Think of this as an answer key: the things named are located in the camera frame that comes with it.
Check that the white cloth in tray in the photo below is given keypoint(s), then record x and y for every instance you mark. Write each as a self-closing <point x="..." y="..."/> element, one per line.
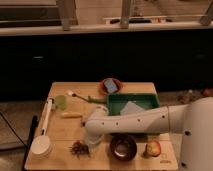
<point x="131" y="108"/>

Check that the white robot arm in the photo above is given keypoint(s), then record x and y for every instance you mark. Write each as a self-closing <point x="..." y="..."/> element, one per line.
<point x="193" y="121"/>

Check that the green chili pepper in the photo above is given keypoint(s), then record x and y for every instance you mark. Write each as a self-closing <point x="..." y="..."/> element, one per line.
<point x="96" y="100"/>

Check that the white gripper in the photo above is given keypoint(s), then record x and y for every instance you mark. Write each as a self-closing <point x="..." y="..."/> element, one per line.
<point x="93" y="140"/>

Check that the dark grape bunch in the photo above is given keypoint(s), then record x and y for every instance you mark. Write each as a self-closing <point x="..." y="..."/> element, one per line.
<point x="79" y="148"/>

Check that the dark brown bowl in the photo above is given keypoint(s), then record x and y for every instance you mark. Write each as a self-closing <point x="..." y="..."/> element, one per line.
<point x="123" y="147"/>

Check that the red yellow apple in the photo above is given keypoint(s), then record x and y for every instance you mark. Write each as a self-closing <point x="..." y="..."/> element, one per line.
<point x="152" y="149"/>

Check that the green plastic cup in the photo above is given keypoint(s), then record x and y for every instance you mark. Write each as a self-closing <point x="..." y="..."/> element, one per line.
<point x="61" y="102"/>

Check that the red bowl with blue sponge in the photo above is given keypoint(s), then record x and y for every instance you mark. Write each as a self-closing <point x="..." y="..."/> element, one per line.
<point x="110" y="85"/>

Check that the green plastic tray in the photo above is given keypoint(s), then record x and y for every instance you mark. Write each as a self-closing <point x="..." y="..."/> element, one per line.
<point x="116" y="102"/>

